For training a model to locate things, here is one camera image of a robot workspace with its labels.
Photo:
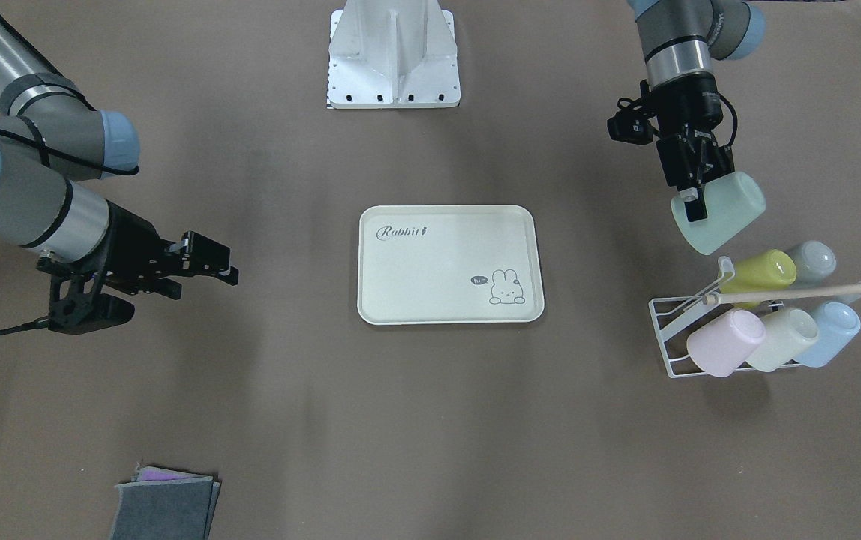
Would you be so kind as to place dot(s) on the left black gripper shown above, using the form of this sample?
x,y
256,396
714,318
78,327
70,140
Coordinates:
x,y
689,105

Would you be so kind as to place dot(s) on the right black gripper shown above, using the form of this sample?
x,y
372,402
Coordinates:
x,y
133,245

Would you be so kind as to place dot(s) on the green cup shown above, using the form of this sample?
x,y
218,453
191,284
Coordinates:
x,y
732,203

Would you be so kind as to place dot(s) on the white rabbit tray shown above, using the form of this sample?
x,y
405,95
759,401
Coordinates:
x,y
448,264

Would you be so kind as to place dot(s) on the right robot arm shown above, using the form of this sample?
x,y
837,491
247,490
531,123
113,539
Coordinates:
x,y
53,141

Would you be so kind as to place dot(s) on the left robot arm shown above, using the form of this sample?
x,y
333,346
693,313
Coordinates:
x,y
681,37

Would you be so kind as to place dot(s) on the yellow cup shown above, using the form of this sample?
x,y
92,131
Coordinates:
x,y
770,270

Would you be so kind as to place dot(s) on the grey cup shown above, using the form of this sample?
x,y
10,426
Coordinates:
x,y
814,262

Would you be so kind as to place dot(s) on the pink cup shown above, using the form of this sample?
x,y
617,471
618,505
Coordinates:
x,y
721,346

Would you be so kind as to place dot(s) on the pale white-green cup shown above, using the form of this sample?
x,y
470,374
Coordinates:
x,y
789,332

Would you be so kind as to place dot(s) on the light blue cup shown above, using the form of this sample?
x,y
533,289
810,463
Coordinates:
x,y
838,324

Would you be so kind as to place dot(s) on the purple cloth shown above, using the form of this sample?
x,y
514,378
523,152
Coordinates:
x,y
160,474

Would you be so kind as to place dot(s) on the grey folded cloth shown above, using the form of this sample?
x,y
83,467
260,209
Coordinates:
x,y
181,509

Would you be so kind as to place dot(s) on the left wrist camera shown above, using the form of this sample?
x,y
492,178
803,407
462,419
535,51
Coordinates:
x,y
629,127

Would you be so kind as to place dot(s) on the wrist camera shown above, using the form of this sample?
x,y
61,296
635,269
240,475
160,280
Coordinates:
x,y
77,305
629,127

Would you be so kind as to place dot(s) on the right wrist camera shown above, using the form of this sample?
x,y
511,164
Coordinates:
x,y
77,305

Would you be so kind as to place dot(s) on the wooden rack handle rod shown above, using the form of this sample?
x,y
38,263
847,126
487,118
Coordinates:
x,y
717,298

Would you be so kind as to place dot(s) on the white wire cup rack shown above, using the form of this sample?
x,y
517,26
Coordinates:
x,y
674,318

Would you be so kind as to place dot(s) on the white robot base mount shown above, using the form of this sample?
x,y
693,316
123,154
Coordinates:
x,y
392,55

